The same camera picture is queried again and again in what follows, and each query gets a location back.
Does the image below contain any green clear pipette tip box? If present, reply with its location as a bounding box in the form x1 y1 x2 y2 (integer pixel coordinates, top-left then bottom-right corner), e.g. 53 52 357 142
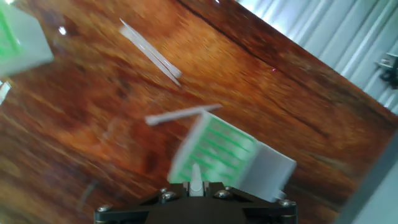
0 0 55 78
167 110 298 203

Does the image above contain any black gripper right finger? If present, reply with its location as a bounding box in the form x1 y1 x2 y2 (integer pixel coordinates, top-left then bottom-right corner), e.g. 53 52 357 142
203 181 299 224

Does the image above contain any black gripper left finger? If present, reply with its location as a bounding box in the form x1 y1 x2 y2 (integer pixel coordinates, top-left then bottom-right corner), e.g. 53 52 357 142
94 182 190 224

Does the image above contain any clear large pipette tip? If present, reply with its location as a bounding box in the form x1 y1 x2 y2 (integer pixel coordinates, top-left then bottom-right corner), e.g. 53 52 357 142
119 17 183 79
119 25 182 87
189 163 205 197
144 103 223 126

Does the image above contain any black cable tie ring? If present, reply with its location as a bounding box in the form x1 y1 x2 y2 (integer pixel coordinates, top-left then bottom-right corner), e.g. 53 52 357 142
379 57 398 90

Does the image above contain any glossy brown wooden board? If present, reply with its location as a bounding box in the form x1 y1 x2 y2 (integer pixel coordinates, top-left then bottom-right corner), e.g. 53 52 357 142
0 0 398 224

